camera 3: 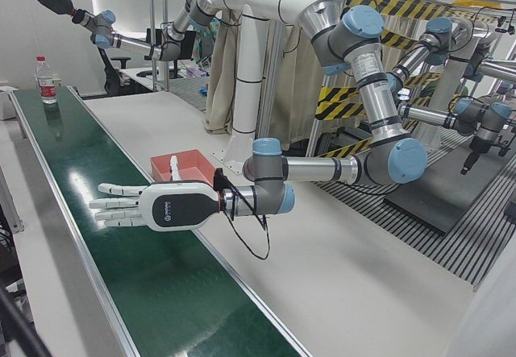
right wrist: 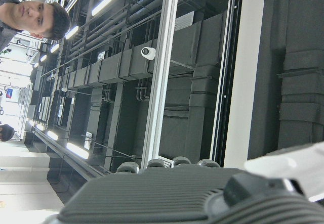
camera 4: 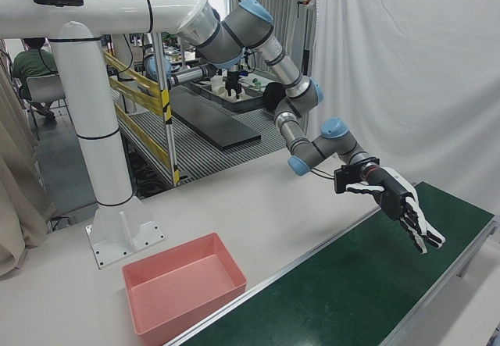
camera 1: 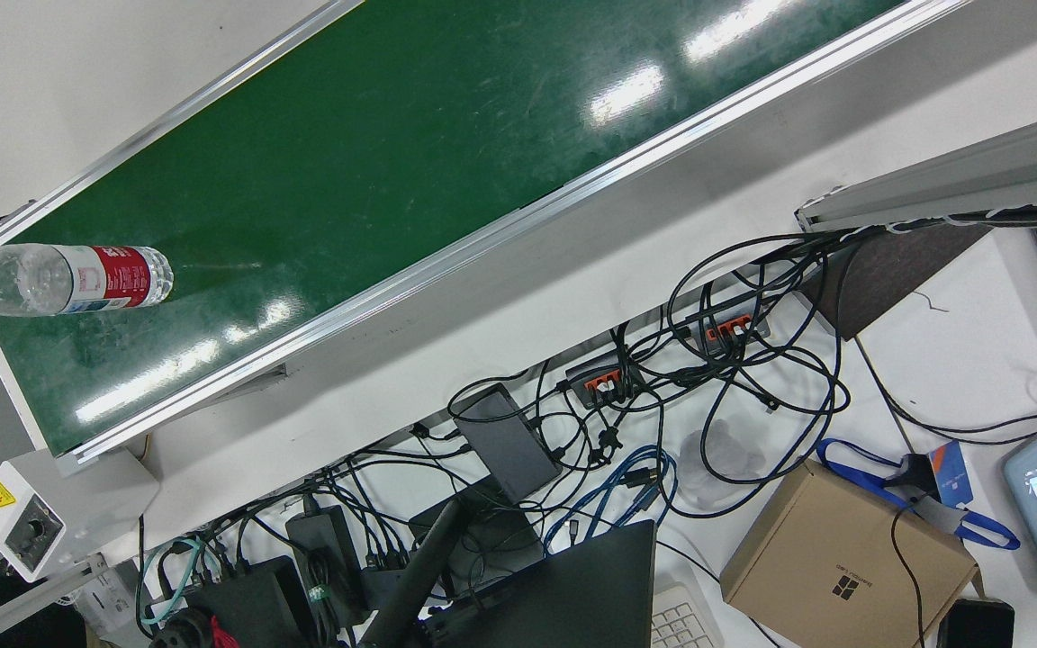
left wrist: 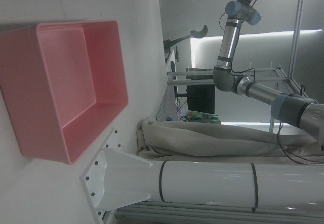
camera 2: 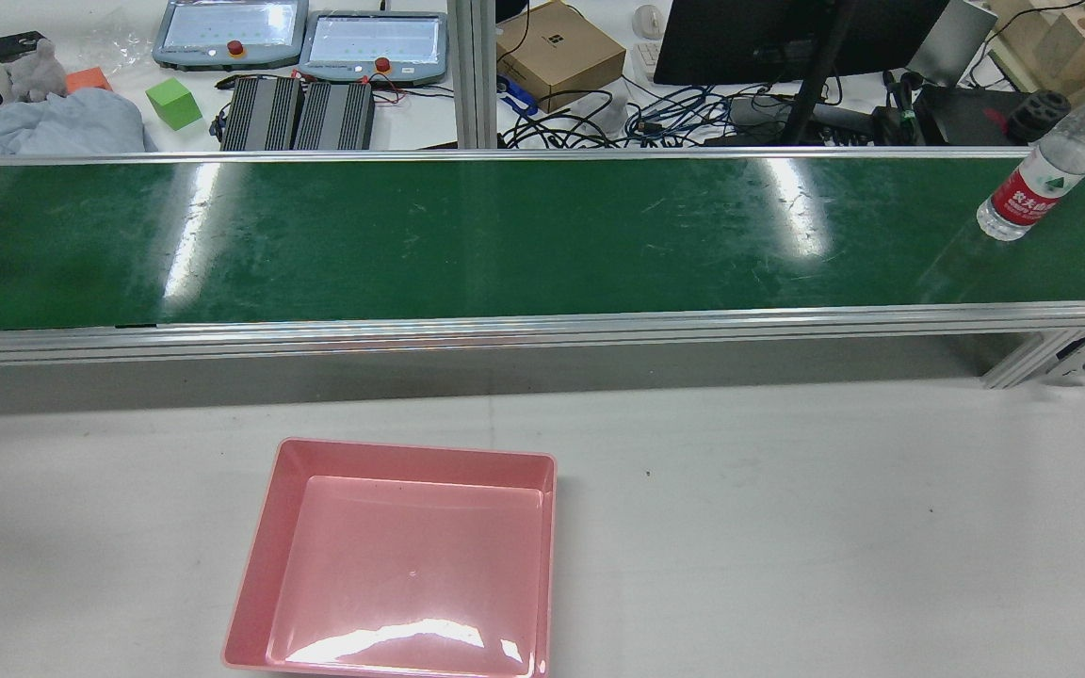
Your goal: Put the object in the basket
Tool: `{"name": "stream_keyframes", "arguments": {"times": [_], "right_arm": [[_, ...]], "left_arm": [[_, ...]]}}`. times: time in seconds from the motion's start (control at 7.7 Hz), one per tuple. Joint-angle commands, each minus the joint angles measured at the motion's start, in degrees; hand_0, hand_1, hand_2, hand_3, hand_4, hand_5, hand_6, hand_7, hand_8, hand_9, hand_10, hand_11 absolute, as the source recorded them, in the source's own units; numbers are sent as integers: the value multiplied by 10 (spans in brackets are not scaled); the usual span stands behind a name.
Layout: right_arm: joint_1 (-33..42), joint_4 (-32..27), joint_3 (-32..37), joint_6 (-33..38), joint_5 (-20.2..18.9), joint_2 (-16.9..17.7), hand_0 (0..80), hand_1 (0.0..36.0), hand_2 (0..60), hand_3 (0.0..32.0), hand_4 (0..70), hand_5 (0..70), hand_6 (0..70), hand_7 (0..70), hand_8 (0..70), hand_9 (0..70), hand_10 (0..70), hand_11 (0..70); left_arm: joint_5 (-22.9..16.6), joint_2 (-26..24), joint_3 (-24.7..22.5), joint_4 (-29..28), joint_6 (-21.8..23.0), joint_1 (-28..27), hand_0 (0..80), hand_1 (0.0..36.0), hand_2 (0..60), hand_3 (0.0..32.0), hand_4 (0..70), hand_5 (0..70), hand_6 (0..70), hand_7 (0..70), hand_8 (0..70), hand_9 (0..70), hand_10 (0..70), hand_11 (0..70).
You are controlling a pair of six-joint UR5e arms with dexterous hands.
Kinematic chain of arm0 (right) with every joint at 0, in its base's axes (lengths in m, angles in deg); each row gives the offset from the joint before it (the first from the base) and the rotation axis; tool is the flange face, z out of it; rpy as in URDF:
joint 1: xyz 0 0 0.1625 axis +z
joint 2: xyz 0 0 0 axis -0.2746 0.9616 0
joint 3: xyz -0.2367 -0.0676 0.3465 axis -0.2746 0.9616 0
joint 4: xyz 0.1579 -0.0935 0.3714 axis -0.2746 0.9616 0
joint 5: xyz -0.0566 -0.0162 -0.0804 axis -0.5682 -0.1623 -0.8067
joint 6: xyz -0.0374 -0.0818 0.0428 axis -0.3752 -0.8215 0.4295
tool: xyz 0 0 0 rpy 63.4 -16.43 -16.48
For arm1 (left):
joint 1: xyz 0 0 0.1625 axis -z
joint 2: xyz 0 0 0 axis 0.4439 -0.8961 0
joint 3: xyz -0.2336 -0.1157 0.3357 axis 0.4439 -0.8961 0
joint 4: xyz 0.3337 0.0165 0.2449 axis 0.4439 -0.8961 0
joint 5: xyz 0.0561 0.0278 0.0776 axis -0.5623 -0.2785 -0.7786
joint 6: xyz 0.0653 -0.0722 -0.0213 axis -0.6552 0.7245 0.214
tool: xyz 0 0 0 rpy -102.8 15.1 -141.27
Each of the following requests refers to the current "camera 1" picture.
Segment black power brick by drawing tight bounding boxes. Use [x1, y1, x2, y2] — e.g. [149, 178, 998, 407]
[284, 504, 366, 622]

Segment small black device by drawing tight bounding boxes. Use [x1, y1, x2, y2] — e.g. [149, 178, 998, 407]
[937, 597, 1016, 648]

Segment black equipment box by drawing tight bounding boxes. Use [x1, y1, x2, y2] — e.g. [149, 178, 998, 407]
[184, 556, 314, 648]

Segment black round knob device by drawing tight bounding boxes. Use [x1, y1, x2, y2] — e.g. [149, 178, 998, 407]
[148, 607, 240, 648]

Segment aluminium profile bar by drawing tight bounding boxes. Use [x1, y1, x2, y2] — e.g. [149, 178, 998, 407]
[0, 553, 110, 648]

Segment green conveyor belt aluminium frame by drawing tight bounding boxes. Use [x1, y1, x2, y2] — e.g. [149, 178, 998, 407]
[0, 0, 978, 478]

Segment black monitor pole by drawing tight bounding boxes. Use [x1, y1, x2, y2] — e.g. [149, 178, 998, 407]
[361, 498, 467, 648]

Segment small orange blue box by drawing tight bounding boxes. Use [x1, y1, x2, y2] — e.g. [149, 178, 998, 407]
[926, 441, 975, 507]

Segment thin black cable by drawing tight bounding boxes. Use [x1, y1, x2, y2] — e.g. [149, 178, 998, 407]
[854, 335, 1037, 446]
[890, 504, 931, 648]

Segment white keyboard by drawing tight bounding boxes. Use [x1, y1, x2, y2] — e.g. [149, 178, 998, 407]
[649, 583, 728, 648]

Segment teal cable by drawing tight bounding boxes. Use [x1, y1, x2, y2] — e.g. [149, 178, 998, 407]
[136, 535, 231, 628]

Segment clear plastic bag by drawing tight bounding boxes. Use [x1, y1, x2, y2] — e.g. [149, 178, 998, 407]
[679, 418, 767, 509]

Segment clear water bottle red label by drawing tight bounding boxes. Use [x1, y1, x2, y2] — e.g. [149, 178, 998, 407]
[0, 243, 175, 318]

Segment aluminium profile post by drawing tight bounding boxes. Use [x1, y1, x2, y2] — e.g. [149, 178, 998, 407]
[796, 99, 1037, 235]

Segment white control box warning sticker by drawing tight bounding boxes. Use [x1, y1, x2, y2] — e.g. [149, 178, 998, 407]
[0, 448, 161, 583]

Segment brown cardboard box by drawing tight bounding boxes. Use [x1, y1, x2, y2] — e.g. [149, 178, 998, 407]
[719, 461, 980, 648]

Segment black computer monitor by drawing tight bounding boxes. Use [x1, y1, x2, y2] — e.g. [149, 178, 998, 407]
[424, 519, 659, 648]

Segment blue cable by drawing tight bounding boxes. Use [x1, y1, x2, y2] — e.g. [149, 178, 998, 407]
[541, 445, 680, 552]

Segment black power strip orange switches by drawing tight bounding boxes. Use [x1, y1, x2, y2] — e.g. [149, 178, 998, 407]
[565, 354, 635, 403]
[663, 286, 773, 350]

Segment blue lanyard strap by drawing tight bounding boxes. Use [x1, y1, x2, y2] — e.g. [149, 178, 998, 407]
[816, 438, 1021, 552]

